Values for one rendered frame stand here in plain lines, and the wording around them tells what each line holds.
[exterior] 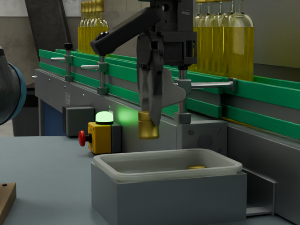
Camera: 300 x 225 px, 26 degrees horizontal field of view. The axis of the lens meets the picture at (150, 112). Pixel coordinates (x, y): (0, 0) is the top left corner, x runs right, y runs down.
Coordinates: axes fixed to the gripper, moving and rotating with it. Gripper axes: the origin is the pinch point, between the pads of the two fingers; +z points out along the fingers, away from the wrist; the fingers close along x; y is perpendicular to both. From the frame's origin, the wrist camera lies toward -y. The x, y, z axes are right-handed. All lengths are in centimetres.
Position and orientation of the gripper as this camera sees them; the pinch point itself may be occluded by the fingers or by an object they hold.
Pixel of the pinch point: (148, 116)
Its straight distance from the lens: 106.7
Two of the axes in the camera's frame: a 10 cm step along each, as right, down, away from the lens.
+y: 9.5, -0.5, 3.0
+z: 0.1, 9.9, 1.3
